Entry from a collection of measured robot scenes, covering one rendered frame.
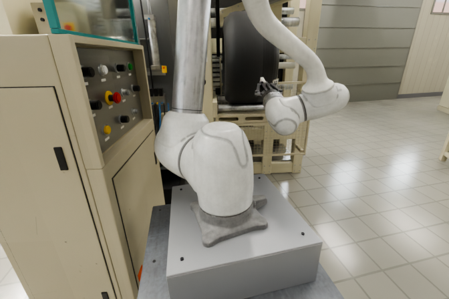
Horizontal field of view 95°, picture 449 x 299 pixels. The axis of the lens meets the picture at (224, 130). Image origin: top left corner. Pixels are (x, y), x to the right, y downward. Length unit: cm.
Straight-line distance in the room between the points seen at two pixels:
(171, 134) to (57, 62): 33
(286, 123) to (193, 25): 42
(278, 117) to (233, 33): 63
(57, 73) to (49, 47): 6
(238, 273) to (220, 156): 27
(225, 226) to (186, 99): 38
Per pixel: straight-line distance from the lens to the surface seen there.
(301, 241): 60
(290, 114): 73
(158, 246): 78
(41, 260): 107
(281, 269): 62
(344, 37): 607
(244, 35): 120
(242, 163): 51
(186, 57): 66
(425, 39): 794
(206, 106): 139
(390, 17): 693
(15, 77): 75
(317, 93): 76
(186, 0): 71
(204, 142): 50
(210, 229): 58
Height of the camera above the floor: 121
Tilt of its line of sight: 20 degrees down
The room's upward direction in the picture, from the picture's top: 1 degrees counter-clockwise
